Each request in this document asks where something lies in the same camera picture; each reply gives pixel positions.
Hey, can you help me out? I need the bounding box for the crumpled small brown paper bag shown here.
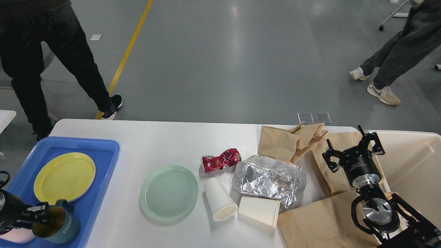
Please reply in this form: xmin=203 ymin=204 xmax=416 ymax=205
xmin=258 ymin=122 xmax=328 ymax=164

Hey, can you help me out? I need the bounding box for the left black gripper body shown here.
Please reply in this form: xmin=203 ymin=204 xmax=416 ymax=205
xmin=0 ymin=190 xmax=26 ymax=234

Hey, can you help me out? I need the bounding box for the beige plastic bin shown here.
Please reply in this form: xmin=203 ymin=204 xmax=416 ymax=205
xmin=377 ymin=130 xmax=441 ymax=228

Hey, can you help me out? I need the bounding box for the person in black clothes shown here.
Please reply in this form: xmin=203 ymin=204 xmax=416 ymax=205
xmin=0 ymin=0 xmax=123 ymax=141

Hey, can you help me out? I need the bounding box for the grey office chair left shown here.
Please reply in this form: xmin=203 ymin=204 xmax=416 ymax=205
xmin=0 ymin=41 xmax=59 ymax=123

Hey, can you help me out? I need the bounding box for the white side table corner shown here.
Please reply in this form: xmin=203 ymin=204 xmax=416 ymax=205
xmin=0 ymin=110 xmax=17 ymax=133

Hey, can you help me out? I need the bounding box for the large brown paper bag front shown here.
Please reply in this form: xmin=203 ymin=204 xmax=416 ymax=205
xmin=278 ymin=191 xmax=379 ymax=248

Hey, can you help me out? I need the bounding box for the crumpled aluminium foil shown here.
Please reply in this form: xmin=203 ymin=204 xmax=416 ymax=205
xmin=231 ymin=155 xmax=307 ymax=208

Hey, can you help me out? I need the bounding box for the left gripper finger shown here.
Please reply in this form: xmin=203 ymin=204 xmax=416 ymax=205
xmin=26 ymin=201 xmax=50 ymax=221
xmin=10 ymin=221 xmax=33 ymax=230

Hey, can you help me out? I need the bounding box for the yellow plate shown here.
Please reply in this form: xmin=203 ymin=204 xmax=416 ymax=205
xmin=33 ymin=152 xmax=96 ymax=205

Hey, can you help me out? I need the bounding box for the dark teal mug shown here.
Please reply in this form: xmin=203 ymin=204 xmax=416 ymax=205
xmin=32 ymin=199 xmax=81 ymax=244

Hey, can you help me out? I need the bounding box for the light green plate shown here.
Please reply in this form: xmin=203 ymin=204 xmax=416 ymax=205
xmin=139 ymin=165 xmax=198 ymax=221

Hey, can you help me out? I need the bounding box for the crushed red can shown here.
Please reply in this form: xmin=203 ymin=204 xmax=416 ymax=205
xmin=201 ymin=148 xmax=242 ymax=173

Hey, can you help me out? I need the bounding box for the white paper cup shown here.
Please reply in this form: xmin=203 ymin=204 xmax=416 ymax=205
xmin=204 ymin=177 xmax=238 ymax=221

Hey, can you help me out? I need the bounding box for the white chair base right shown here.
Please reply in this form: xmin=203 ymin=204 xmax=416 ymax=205
xmin=378 ymin=0 xmax=411 ymax=31

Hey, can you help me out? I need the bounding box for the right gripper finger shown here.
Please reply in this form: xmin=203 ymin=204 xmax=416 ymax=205
xmin=357 ymin=125 xmax=385 ymax=156
xmin=322 ymin=139 xmax=345 ymax=173

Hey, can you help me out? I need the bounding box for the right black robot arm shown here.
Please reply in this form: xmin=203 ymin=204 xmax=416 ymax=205
xmin=322 ymin=126 xmax=441 ymax=248

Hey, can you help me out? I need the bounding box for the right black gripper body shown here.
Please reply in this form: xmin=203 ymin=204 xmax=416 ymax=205
xmin=341 ymin=146 xmax=382 ymax=189

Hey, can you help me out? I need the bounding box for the brown paper bag under gripper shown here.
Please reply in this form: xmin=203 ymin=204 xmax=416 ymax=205
xmin=312 ymin=132 xmax=383 ymax=196

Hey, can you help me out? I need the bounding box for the pink mug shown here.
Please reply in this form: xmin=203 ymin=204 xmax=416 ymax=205
xmin=0 ymin=228 xmax=35 ymax=244

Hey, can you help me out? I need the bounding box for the blue plastic tray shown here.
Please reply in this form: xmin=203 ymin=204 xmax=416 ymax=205
xmin=0 ymin=136 xmax=120 ymax=248

